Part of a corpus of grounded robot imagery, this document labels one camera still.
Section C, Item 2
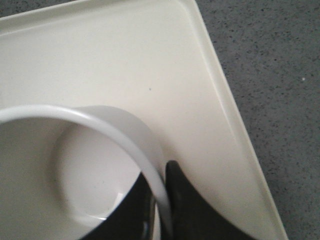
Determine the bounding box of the cream rectangular plastic tray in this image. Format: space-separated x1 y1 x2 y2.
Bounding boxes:
0 0 288 240

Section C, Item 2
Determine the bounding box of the white smiley mug black handle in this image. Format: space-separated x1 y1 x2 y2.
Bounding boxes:
0 105 173 240

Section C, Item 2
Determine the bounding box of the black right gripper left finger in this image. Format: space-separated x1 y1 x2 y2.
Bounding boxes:
93 174 155 240

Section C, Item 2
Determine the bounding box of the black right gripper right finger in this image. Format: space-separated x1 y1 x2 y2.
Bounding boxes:
165 160 252 240

